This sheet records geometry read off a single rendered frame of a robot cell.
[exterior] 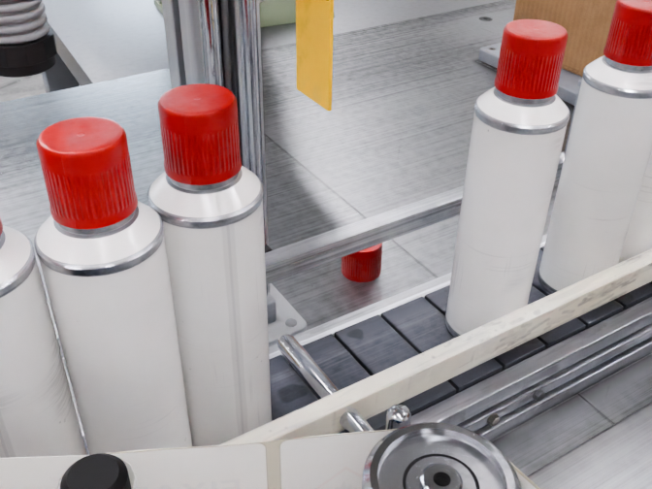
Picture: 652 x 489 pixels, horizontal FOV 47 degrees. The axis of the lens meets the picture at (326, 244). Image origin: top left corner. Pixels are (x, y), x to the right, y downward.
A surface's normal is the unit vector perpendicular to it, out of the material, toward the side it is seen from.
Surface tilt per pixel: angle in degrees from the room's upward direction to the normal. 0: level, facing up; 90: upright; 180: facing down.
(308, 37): 90
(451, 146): 0
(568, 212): 90
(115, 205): 90
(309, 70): 90
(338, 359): 0
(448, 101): 0
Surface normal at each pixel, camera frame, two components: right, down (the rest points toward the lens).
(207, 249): 0.10, 0.58
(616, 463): 0.01, -0.82
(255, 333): 0.85, 0.31
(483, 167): -0.81, 0.33
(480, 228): -0.63, 0.44
